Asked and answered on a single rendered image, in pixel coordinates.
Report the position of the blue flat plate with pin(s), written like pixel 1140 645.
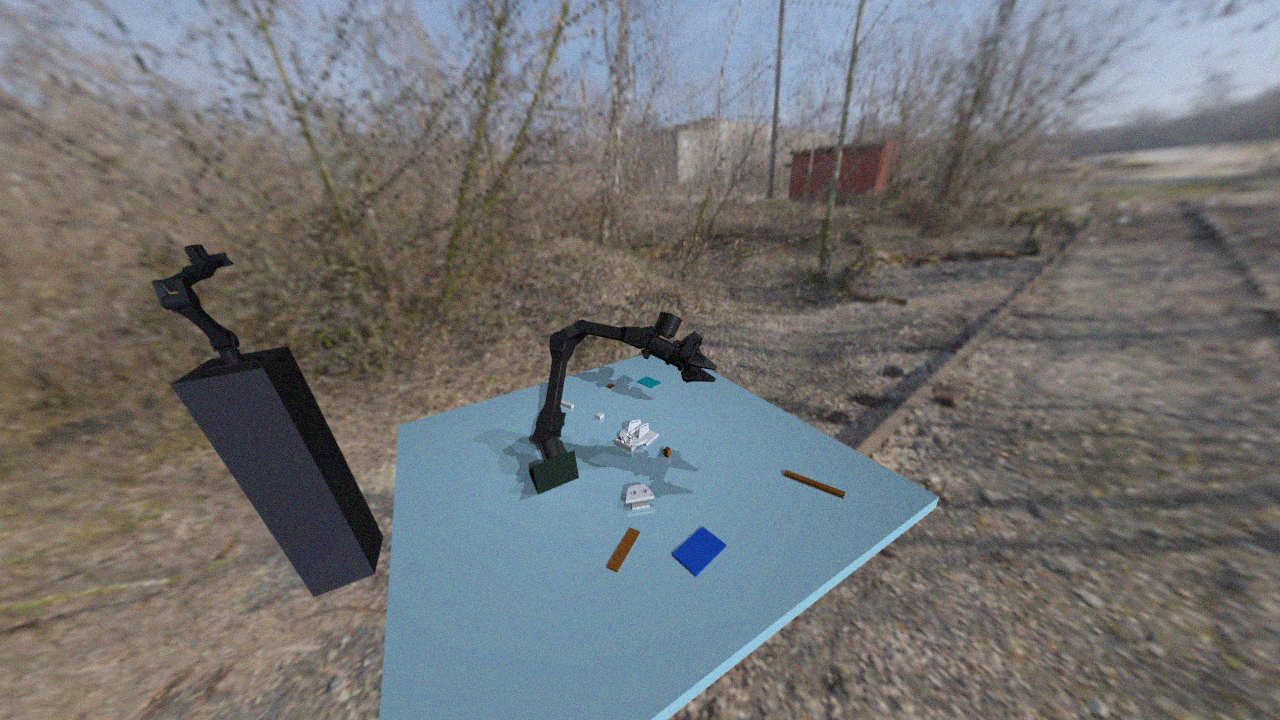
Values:
pixel 698 551

